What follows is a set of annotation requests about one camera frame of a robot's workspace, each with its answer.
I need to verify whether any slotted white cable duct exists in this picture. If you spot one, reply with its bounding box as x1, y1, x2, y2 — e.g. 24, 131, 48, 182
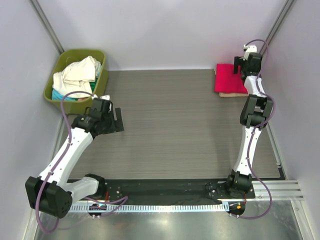
69, 202, 229, 213

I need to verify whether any green plastic laundry bin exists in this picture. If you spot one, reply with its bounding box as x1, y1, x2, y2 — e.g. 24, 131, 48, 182
43, 48, 109, 115

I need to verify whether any aluminium rail frame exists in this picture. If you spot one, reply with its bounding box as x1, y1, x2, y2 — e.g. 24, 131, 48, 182
252, 180, 304, 201

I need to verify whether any green cloth in bin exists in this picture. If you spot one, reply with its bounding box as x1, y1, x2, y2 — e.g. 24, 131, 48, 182
89, 76, 99, 92

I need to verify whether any cream white shirt in bin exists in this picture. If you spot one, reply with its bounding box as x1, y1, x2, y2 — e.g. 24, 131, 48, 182
52, 56, 103, 99

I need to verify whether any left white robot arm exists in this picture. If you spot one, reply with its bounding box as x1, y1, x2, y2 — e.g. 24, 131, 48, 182
25, 95, 124, 219

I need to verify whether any turquoise cloth in bin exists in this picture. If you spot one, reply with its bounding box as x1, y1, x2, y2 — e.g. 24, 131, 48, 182
51, 89, 77, 102

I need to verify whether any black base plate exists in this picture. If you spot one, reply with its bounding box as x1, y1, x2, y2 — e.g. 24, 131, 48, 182
103, 178, 256, 206

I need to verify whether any folded beige t shirt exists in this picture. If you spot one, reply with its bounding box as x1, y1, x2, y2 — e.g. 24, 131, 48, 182
213, 68, 248, 98

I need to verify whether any red t shirt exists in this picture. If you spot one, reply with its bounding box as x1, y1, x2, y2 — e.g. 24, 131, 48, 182
214, 63, 248, 94

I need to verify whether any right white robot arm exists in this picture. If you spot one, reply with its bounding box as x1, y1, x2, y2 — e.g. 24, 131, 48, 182
225, 42, 275, 198

